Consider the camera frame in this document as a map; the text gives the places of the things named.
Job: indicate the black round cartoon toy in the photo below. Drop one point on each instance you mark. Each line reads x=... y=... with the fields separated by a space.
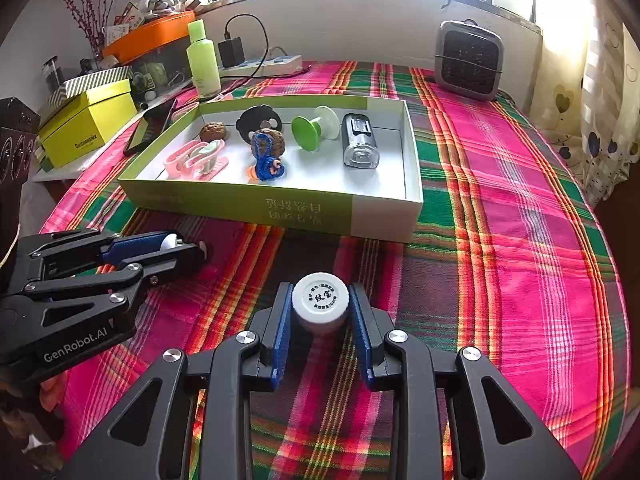
x=250 y=120

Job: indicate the dried red flower branches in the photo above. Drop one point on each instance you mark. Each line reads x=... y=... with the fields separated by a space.
x=87 y=10

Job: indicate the brown walnut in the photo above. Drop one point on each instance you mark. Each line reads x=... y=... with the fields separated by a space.
x=277 y=142
x=214 y=132

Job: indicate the black charger adapter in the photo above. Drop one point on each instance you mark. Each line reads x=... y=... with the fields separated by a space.
x=231 y=52

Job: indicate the pink mint clip set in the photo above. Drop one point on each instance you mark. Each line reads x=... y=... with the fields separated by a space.
x=180 y=162

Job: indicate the green white plastic spool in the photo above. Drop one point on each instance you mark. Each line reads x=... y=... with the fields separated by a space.
x=305 y=132

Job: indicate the person's left hand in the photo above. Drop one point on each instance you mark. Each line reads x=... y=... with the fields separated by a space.
x=52 y=394

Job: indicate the striped gift box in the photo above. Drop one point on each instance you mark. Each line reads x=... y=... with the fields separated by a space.
x=90 y=82

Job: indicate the grey space heater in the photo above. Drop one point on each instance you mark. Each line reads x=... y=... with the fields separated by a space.
x=470 y=60

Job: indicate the yellow cardboard box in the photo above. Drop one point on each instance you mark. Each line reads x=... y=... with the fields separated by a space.
x=85 y=125

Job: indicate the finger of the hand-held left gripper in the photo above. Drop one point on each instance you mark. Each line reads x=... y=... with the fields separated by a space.
x=172 y=260
x=135 y=246

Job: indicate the heart print curtain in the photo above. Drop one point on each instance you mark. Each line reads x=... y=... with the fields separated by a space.
x=600 y=110

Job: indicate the dark glass jar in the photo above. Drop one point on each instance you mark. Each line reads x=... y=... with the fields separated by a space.
x=51 y=74

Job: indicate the black smartphone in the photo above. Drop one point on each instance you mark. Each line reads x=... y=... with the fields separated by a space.
x=150 y=127

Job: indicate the black silver flashlight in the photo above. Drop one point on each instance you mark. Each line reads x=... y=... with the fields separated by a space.
x=360 y=145

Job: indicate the clear storage tank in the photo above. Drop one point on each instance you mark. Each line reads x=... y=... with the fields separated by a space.
x=162 y=67

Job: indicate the green white cardboard box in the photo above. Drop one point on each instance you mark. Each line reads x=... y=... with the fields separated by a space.
x=300 y=210

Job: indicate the small white round jar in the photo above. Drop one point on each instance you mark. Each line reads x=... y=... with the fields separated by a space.
x=320 y=297

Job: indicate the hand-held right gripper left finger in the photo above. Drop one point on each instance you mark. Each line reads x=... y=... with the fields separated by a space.
x=280 y=337

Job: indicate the white power strip with charger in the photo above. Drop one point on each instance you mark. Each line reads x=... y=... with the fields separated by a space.
x=266 y=42

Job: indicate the dark brown patterned box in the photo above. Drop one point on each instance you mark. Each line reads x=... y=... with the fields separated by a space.
x=15 y=160

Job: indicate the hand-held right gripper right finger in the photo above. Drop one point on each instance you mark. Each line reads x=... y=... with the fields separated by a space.
x=362 y=337

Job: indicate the small pink clip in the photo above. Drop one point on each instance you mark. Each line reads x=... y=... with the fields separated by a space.
x=225 y=96

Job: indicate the orange box lid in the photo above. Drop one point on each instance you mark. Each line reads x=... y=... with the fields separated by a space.
x=150 y=35

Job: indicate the pile of paper packets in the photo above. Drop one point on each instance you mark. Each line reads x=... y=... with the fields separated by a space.
x=125 y=22

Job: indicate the light green bottle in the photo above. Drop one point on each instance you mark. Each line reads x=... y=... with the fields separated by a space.
x=204 y=65

